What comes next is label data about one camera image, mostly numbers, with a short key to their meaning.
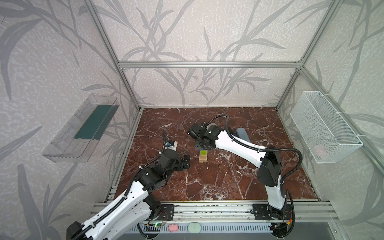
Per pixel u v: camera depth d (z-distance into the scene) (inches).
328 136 24.7
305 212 29.7
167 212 28.6
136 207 23.4
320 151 28.5
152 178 20.9
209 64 37.1
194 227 26.8
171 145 26.4
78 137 25.3
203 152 36.0
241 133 40.1
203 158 35.5
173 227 26.8
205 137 22.8
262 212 28.8
